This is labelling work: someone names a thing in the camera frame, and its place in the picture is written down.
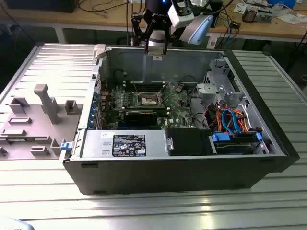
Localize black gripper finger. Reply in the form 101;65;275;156
163;23;185;55
131;9;154;55

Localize silver CPU chip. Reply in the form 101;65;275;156
148;46;168;57

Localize thin metal locking lever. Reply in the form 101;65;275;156
130;75;139;93

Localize CPU socket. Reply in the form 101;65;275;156
136;92;161;108

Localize beige plastic case latch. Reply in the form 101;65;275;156
93;44;107;59

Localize wooden workbench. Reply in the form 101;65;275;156
0;0;307;44

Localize black tower box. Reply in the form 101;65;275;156
210;0;224;27

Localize green motherboard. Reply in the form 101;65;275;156
105;82;201;130

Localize black graphics card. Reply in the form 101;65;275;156
124;109;159;126

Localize silver metal drive cage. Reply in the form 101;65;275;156
196;58;249;107

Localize electronic device with coils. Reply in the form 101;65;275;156
241;6;273;24

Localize black drive bay box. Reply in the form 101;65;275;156
166;128;212;157

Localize grey power supply unit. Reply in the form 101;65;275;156
81;130;168;158

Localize black monitor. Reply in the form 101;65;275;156
4;0;75;14

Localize hard disk in blue carrier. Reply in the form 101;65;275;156
208;131;263;156

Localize white papers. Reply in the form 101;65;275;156
275;13;304;25

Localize blue box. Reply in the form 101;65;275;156
267;0;297;8

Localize black open PC case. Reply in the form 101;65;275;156
62;44;300;196

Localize grey parts rack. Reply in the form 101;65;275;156
0;83;84;161

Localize pale rounded device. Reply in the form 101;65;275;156
0;216;33;230

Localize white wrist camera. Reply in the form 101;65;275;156
167;0;195;29

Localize thick black cable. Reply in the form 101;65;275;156
179;75;207;126

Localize orange wire bundle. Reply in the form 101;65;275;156
205;105;225;129
234;109;251;133

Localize blue flat cable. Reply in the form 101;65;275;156
221;109;233;133
230;110;242;134

